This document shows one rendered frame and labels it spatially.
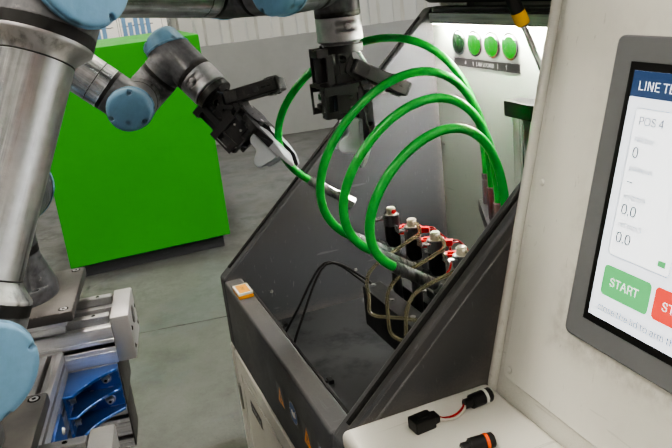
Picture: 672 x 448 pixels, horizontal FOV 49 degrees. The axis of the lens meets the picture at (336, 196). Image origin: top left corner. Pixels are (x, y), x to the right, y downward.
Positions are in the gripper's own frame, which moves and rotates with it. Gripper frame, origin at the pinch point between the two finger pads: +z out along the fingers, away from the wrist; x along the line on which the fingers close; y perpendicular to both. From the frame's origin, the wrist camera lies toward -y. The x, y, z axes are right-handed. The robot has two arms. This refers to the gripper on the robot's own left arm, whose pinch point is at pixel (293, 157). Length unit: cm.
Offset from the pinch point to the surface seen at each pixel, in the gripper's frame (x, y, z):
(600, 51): 40, -44, 27
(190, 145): -270, 107, -109
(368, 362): -4.9, 19.5, 36.4
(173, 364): -156, 143, -12
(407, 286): -3.2, 3.0, 31.4
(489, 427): 38, -3, 50
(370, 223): 30.2, -8.7, 21.0
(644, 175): 47, -37, 39
